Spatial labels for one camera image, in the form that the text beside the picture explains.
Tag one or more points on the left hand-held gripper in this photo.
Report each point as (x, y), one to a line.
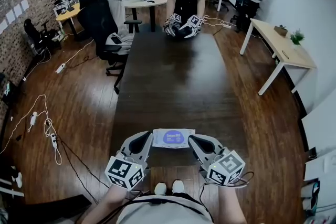
(123, 171)

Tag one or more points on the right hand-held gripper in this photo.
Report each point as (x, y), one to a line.
(227, 169)

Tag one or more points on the white wet wipe pack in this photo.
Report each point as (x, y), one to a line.
(157, 139)

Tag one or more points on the person's right forearm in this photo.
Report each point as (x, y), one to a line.
(232, 207)

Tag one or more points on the person's left forearm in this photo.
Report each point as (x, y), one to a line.
(107, 204)

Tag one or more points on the person's right white shoe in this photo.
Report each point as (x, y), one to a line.
(178, 186)

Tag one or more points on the person's white shoe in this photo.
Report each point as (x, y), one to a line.
(178, 186)
(160, 189)

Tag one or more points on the person's left white shoe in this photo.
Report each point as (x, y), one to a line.
(160, 189)

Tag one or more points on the person's black trousers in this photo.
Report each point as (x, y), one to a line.
(189, 196)

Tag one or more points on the person's white shirt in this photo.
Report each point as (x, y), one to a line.
(162, 212)

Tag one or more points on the white power strip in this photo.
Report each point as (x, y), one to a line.
(60, 68)
(33, 118)
(227, 25)
(54, 141)

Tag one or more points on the black flat panel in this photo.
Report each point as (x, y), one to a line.
(60, 208)

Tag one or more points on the grey white garment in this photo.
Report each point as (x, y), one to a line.
(123, 43)

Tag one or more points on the black phone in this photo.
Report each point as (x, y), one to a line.
(115, 40)

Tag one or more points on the white cardboard box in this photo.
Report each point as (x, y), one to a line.
(321, 165)

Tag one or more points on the white cabinet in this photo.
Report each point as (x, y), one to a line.
(321, 128)

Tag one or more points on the black pouch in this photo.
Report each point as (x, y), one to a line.
(185, 33)

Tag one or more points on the teal black headset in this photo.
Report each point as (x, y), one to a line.
(315, 195)

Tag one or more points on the black bench stool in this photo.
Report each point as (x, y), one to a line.
(132, 23)

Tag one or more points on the light wood desk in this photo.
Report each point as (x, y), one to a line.
(288, 52)

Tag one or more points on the white shelf rack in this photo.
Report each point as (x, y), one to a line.
(10, 190)

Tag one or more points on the small brown box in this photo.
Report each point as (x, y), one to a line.
(281, 31)

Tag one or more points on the black floor case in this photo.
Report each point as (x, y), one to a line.
(9, 91)

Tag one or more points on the small green potted plant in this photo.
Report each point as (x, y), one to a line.
(297, 36)

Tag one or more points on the pale round table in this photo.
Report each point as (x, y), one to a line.
(141, 2)

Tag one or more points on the yellow round table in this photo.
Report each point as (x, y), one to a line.
(67, 14)

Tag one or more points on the cluttered white side desk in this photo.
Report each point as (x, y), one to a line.
(64, 4)

